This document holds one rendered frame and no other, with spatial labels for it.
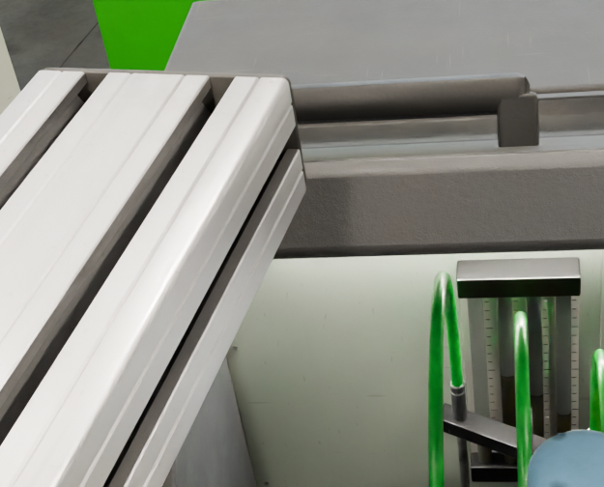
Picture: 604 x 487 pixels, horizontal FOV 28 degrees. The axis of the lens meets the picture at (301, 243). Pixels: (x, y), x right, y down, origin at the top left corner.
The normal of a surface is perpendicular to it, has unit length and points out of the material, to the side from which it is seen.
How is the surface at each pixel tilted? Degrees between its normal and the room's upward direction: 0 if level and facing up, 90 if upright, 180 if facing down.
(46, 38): 0
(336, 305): 90
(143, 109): 0
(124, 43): 90
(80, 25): 0
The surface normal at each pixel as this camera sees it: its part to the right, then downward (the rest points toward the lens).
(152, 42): -0.38, 0.60
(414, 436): -0.12, 0.61
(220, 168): -0.14, -0.79
